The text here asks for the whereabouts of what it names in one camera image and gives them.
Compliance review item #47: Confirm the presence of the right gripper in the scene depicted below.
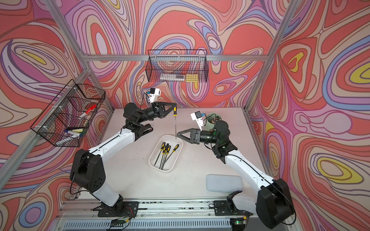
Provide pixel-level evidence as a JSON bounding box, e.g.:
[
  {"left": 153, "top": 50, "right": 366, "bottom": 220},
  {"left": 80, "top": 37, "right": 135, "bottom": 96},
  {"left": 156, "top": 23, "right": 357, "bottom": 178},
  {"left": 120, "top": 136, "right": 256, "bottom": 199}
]
[{"left": 177, "top": 128, "right": 219, "bottom": 145}]

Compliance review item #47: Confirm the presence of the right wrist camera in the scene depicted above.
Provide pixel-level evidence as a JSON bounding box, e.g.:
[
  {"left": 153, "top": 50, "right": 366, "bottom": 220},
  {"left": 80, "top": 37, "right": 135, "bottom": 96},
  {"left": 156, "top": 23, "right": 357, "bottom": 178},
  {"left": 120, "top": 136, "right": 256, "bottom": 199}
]
[{"left": 190, "top": 111, "right": 205, "bottom": 131}]

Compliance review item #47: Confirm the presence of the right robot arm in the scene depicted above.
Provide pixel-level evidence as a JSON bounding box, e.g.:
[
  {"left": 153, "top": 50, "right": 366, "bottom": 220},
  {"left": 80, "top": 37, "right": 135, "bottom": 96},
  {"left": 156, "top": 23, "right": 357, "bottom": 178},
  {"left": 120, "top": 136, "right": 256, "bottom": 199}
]
[{"left": 176, "top": 120, "right": 296, "bottom": 229}]

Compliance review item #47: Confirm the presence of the black wire basket left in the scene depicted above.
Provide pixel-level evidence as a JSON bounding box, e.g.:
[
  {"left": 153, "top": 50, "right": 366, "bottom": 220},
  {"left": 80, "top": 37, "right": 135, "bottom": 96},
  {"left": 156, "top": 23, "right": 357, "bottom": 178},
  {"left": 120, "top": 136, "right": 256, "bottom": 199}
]
[{"left": 30, "top": 80, "right": 106, "bottom": 147}]

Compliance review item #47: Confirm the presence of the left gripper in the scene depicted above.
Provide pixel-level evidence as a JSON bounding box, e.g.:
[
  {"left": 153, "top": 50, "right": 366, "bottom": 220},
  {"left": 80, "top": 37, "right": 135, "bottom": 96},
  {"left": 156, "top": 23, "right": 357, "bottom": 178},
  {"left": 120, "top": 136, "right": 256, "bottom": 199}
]
[{"left": 135, "top": 104, "right": 174, "bottom": 126}]

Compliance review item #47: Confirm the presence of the black wire basket back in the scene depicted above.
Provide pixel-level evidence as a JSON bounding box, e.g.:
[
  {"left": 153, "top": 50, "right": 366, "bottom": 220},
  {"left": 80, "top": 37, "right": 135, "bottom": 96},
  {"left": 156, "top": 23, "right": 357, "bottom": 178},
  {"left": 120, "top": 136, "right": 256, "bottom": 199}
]
[{"left": 145, "top": 49, "right": 209, "bottom": 82}]

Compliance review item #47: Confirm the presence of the green pen cup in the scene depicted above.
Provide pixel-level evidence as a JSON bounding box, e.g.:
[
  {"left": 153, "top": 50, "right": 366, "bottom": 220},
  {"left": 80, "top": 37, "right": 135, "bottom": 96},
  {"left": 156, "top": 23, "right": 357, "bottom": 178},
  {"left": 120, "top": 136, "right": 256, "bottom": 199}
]
[{"left": 205, "top": 113, "right": 222, "bottom": 125}]

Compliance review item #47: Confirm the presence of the white plastic storage box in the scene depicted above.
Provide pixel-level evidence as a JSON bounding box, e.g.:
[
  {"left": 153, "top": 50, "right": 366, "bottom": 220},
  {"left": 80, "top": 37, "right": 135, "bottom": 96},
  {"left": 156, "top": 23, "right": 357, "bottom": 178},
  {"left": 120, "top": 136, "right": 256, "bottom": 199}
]
[{"left": 148, "top": 135, "right": 184, "bottom": 173}]

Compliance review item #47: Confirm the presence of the file tool five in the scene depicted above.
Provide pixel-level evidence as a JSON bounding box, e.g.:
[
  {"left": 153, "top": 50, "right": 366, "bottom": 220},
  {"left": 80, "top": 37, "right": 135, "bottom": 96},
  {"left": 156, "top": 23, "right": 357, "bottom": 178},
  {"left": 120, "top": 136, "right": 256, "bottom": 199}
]
[{"left": 159, "top": 144, "right": 167, "bottom": 169}]

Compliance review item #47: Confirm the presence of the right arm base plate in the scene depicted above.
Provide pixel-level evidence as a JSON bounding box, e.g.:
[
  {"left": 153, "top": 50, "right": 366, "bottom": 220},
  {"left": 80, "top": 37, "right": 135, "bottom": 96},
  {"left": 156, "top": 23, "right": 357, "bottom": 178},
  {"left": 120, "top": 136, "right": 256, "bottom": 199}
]
[{"left": 209, "top": 190, "right": 252, "bottom": 217}]

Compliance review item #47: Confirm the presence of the translucent box lid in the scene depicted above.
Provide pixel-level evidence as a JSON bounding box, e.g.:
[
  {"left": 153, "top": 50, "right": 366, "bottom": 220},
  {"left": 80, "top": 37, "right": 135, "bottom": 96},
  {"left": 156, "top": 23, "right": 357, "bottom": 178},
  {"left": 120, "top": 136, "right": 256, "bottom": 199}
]
[{"left": 206, "top": 174, "right": 243, "bottom": 193}]

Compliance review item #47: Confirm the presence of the black wire basket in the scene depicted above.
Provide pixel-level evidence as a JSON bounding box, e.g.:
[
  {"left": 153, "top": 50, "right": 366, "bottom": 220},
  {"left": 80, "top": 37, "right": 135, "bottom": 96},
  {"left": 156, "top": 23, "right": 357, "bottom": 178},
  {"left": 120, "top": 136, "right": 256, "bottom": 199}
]
[
  {"left": 30, "top": 80, "right": 106, "bottom": 147},
  {"left": 145, "top": 49, "right": 209, "bottom": 82}
]

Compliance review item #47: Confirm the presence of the red marker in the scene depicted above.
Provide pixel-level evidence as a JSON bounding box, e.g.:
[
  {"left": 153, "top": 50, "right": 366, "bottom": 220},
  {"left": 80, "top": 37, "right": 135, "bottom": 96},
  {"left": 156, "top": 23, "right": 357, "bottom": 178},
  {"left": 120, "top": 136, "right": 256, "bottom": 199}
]
[{"left": 79, "top": 105, "right": 97, "bottom": 119}]

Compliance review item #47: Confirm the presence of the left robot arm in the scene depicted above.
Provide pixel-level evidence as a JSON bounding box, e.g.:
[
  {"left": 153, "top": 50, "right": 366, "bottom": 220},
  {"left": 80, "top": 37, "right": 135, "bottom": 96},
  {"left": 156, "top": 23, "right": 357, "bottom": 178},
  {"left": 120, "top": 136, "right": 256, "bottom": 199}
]
[{"left": 70, "top": 102, "right": 177, "bottom": 208}]

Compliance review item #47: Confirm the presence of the file tool six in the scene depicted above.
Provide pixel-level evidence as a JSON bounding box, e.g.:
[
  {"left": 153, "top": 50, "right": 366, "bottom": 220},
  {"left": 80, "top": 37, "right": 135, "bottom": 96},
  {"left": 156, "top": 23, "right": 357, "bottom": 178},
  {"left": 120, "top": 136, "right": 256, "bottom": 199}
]
[{"left": 153, "top": 142, "right": 166, "bottom": 166}]

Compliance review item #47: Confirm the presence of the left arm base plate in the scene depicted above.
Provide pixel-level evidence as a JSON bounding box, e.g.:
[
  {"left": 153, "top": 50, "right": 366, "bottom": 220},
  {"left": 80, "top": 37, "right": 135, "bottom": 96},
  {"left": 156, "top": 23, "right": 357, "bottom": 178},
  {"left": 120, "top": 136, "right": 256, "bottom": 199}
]
[{"left": 97, "top": 201, "right": 139, "bottom": 218}]

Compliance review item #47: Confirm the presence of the blue white marker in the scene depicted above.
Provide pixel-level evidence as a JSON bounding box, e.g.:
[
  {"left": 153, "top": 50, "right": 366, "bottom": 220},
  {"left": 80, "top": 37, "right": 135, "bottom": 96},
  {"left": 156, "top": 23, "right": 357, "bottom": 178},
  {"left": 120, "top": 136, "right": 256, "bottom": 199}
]
[{"left": 65, "top": 130, "right": 83, "bottom": 137}]

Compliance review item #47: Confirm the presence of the yellow box in basket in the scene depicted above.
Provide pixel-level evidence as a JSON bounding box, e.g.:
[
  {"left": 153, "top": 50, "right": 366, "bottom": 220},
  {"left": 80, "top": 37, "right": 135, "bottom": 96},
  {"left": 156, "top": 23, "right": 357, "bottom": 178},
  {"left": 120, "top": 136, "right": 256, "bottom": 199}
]
[{"left": 185, "top": 74, "right": 199, "bottom": 82}]

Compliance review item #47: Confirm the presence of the file tool four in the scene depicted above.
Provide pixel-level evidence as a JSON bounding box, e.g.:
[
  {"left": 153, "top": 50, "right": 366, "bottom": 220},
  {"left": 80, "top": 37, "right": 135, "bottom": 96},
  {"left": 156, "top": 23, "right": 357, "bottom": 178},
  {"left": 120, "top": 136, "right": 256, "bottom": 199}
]
[{"left": 159, "top": 143, "right": 169, "bottom": 169}]

